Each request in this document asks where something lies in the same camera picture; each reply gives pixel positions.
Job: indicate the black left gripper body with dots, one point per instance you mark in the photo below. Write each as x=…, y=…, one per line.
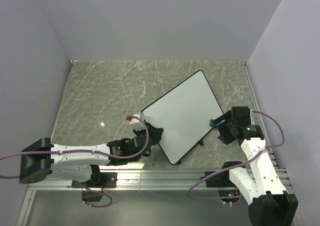
x=138, y=132

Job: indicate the aluminium rail front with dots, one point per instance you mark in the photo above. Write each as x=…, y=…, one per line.
x=139, y=198

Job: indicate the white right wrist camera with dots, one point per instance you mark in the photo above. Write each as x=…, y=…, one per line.
x=251, y=117

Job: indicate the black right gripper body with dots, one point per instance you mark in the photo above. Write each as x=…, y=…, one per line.
x=227, y=135

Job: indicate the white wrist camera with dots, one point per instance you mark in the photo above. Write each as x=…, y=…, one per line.
x=251, y=117
x=135, y=119

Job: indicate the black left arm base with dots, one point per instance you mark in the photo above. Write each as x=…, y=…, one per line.
x=100, y=183

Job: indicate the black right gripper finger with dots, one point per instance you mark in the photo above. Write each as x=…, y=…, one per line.
x=224, y=116
x=218, y=126

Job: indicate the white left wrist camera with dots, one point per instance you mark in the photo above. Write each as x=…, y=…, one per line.
x=135, y=119

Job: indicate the blue bone-shaped eraser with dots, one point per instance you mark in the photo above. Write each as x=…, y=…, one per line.
x=214, y=123

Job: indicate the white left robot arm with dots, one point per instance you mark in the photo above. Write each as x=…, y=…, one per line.
x=42, y=159

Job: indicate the aluminium rail right side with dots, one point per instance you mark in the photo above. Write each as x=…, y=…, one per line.
x=260, y=117

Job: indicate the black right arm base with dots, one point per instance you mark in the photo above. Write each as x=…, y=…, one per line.
x=222, y=180

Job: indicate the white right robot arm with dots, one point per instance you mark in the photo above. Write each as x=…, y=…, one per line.
x=269, y=203

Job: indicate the white board black frame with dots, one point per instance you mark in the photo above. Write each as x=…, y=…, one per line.
x=184, y=113

